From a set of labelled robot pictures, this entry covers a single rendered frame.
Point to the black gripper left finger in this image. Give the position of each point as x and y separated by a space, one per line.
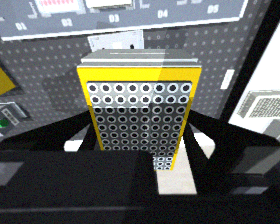
52 137

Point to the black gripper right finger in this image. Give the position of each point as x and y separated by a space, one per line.
238 151

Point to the white trough reservoir with red liquid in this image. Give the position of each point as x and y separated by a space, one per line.
261 104

